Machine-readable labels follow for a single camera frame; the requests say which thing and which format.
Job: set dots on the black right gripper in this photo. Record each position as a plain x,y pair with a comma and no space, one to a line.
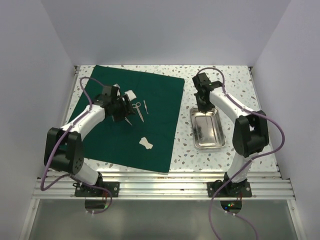
202,108

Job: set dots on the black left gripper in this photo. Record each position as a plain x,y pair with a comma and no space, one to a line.
127,108

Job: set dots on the steel surgical scissors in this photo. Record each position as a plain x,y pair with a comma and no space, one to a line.
137,106

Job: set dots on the steel scalpel handle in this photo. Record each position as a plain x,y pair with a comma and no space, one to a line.
145,107

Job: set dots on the steel instrument tray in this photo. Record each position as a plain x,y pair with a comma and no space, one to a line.
207,129

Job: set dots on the white bow-shaped gauze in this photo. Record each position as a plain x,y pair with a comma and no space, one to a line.
144,142

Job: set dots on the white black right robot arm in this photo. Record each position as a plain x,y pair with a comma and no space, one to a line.
250,133

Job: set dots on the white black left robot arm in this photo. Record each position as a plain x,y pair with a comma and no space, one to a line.
64,149

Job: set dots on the green surgical cloth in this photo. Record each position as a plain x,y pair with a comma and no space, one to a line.
117,143

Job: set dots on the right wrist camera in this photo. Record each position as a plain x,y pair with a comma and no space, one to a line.
200,80

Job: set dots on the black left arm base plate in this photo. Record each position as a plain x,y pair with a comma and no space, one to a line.
109,188

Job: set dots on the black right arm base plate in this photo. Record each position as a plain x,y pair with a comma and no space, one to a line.
231,190

